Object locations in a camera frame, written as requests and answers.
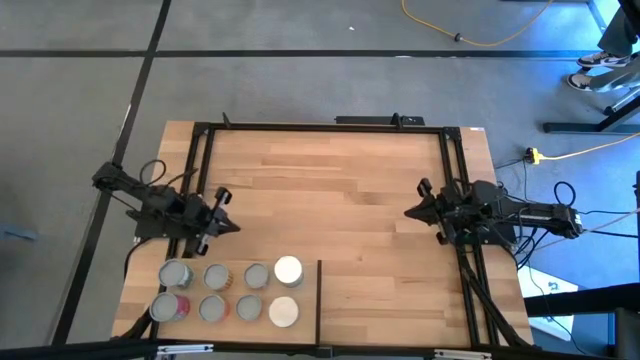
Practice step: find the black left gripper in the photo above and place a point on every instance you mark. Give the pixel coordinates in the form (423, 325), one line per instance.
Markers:
(195, 217)

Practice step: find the black floor beam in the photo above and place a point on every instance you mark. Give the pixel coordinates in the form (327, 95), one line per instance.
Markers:
(590, 300)

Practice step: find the person's shoe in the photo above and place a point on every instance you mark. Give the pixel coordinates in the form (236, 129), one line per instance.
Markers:
(602, 60)
(582, 82)

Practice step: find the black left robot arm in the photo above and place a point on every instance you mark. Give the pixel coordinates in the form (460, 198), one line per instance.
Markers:
(150, 200)

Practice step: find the black front frame beam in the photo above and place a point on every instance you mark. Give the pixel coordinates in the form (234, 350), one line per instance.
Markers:
(100, 349)

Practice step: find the person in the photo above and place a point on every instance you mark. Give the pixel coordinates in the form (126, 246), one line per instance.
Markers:
(620, 30)

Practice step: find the grey green label tin can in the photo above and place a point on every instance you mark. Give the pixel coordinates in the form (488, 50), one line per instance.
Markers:
(173, 273)

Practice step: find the black stand base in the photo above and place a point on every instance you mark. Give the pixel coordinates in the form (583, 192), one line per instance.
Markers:
(575, 127)

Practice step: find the black aluminium table frame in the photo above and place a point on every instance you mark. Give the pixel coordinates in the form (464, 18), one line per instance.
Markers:
(300, 127)

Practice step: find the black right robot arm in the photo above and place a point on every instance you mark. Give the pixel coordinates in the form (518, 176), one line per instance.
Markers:
(530, 215)

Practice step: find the white sheet blue print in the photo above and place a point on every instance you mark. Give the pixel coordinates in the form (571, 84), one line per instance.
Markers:
(542, 280)

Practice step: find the short salmon print tin can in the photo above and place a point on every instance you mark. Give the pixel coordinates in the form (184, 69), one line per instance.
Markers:
(256, 275)

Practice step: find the red label tin can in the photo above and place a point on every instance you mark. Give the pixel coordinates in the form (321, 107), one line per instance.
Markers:
(165, 307)

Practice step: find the black table clamp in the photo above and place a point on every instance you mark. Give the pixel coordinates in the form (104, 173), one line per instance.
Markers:
(397, 120)
(226, 120)

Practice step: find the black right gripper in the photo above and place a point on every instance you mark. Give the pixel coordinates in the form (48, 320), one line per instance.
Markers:
(460, 212)

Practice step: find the black flat bar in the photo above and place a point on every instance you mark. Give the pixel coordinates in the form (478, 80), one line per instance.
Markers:
(360, 120)

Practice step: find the orange patterned tin can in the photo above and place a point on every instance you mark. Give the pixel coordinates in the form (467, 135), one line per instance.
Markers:
(212, 308)

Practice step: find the silver metal bracket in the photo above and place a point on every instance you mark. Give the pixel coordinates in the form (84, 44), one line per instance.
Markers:
(462, 354)
(185, 349)

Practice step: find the short orange yellow tin can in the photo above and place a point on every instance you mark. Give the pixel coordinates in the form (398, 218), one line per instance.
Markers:
(216, 276)

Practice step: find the white lid jar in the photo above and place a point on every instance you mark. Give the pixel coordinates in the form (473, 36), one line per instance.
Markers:
(283, 311)

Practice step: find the short plain grey tin can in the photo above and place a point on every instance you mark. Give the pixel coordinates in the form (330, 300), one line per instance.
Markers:
(248, 307)

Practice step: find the grey box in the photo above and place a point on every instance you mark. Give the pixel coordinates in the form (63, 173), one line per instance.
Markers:
(627, 335)

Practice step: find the blue cherry print tin can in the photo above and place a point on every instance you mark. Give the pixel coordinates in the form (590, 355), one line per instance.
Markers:
(288, 270)

